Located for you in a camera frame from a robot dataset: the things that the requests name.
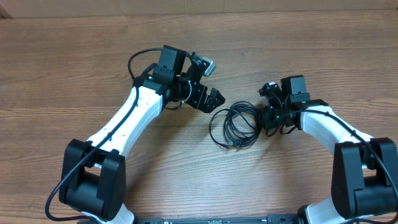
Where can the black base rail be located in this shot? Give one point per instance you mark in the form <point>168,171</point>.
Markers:
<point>269,219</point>

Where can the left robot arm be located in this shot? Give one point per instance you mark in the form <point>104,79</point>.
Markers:
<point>93,180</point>

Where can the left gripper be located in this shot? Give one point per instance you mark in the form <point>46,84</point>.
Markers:
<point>197,102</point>

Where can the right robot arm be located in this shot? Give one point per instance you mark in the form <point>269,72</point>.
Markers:
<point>364,175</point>

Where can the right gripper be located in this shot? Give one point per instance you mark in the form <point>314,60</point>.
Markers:
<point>267,122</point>

